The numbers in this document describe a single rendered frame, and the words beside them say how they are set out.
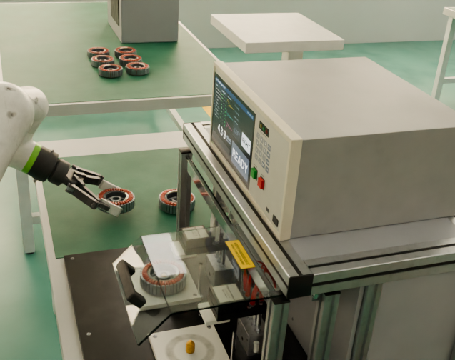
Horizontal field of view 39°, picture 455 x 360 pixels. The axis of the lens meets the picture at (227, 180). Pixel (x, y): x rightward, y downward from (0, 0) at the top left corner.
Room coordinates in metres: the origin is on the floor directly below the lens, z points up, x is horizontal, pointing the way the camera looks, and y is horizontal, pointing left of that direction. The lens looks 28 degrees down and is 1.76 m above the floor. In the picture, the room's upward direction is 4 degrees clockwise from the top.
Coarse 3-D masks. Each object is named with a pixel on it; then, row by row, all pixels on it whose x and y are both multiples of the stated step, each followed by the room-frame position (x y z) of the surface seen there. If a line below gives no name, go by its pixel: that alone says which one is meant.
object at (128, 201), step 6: (102, 192) 1.67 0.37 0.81; (108, 192) 1.68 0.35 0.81; (114, 192) 1.68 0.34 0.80; (120, 192) 1.69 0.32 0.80; (126, 192) 1.68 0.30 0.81; (108, 198) 1.67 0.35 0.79; (114, 198) 1.66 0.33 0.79; (120, 198) 1.66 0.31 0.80; (126, 198) 1.64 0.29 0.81; (132, 198) 1.65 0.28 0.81; (120, 204) 1.61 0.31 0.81; (126, 204) 1.62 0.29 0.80; (132, 204) 1.64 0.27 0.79; (102, 210) 1.61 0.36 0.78; (126, 210) 1.62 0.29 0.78
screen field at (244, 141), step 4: (236, 128) 1.24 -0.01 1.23; (236, 132) 1.24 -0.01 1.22; (240, 132) 1.22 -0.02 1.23; (236, 136) 1.24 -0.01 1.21; (240, 136) 1.22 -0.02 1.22; (244, 136) 1.20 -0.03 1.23; (240, 140) 1.22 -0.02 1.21; (244, 140) 1.20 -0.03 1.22; (248, 140) 1.18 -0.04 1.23; (244, 144) 1.20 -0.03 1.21; (248, 144) 1.18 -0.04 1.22; (244, 148) 1.19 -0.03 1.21; (248, 148) 1.18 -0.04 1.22; (248, 152) 1.17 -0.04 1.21
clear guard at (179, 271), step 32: (128, 256) 1.03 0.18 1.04; (160, 256) 0.99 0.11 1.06; (192, 256) 1.00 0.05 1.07; (224, 256) 1.01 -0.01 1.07; (256, 256) 1.01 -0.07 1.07; (160, 288) 0.90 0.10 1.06; (192, 288) 0.90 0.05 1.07; (224, 288) 0.91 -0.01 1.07; (256, 288) 0.92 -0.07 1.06; (160, 320) 0.83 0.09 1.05
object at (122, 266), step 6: (120, 264) 0.96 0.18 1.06; (126, 264) 0.97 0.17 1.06; (120, 270) 0.95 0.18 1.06; (126, 270) 0.94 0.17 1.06; (132, 270) 0.97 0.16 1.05; (120, 276) 0.94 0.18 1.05; (126, 276) 0.93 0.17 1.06; (126, 282) 0.91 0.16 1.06; (132, 282) 0.92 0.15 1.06; (126, 288) 0.90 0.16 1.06; (132, 288) 0.89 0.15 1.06; (126, 294) 0.88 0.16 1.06; (132, 294) 0.88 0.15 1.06; (138, 294) 0.89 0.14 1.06; (132, 300) 0.88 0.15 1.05; (138, 300) 0.88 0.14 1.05; (144, 300) 0.89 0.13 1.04; (138, 306) 0.88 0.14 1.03
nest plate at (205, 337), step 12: (204, 324) 1.14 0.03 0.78; (156, 336) 1.09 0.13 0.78; (168, 336) 1.09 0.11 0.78; (180, 336) 1.09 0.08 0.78; (192, 336) 1.10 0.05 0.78; (204, 336) 1.10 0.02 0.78; (216, 336) 1.10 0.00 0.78; (156, 348) 1.05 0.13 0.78; (168, 348) 1.06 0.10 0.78; (180, 348) 1.06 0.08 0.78; (204, 348) 1.06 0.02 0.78; (216, 348) 1.07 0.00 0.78
